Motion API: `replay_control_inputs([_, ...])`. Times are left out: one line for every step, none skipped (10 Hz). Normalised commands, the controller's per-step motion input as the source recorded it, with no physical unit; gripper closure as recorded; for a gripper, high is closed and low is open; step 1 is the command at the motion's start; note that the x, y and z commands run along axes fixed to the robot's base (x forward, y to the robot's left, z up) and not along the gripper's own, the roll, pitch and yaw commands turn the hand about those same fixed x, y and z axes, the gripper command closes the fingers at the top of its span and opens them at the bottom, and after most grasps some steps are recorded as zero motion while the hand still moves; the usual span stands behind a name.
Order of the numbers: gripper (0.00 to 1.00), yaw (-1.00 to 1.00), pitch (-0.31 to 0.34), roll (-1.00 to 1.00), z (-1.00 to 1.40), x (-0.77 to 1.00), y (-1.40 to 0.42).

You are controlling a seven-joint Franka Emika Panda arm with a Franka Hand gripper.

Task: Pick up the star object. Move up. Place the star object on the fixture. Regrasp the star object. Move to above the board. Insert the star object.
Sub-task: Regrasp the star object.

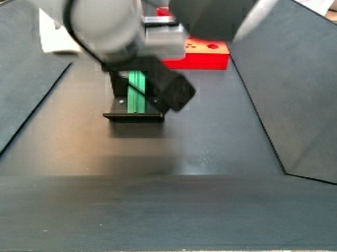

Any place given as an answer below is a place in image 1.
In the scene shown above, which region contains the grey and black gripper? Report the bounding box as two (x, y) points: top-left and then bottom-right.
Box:
(104, 25), (197, 113)

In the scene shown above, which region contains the green star-shaped bar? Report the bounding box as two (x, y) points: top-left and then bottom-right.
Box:
(128, 71), (146, 113)

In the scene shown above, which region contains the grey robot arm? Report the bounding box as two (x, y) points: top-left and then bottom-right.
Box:
(29, 0), (261, 112)

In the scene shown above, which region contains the red peg board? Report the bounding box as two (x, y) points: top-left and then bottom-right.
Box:
(162, 35), (229, 70)

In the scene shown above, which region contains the black curved fixture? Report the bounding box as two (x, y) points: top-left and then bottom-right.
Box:
(104, 71), (165, 122)

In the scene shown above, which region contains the black cable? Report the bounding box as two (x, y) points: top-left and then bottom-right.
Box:
(62, 0), (162, 103)

